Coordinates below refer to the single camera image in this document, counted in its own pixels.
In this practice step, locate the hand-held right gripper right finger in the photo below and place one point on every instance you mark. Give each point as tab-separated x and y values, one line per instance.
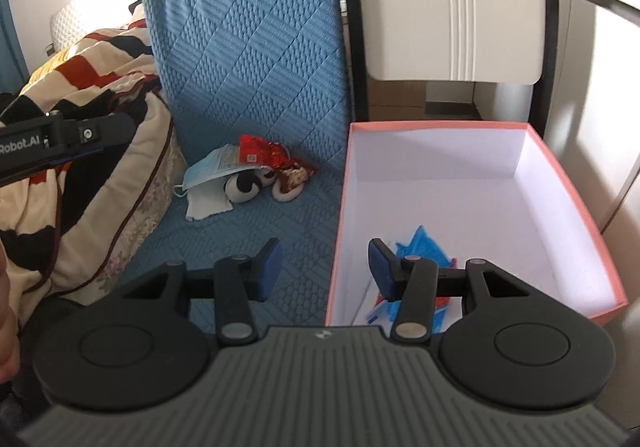
382	272

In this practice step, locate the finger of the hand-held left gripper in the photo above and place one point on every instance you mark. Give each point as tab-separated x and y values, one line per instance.
100	133

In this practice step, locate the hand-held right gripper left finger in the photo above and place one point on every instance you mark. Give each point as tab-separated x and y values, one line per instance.
269	269

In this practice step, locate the panda plush toy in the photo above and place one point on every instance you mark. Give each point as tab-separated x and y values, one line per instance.
240	189

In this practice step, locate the brown red patterned packet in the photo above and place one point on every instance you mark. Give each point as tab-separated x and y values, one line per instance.
295	177

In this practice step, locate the blue face mask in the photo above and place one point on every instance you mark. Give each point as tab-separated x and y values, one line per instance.
210	169

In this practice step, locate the red snack packet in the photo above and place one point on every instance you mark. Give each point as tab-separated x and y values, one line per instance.
252	149

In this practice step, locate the pink cardboard box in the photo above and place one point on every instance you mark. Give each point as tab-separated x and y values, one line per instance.
450	167

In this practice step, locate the blue snack packet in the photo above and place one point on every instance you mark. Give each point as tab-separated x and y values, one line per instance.
425	247

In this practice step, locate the striped blanket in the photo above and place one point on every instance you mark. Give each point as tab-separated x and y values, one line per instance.
75	72

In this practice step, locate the blue curtain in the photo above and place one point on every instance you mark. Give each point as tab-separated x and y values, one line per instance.
11	37

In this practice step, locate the white pillow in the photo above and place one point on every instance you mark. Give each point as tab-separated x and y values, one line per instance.
85	19

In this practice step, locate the blue textured bed cover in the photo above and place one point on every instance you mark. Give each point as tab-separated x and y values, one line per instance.
240	52

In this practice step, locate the white grooved panel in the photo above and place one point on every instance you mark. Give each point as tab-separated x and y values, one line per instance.
440	2

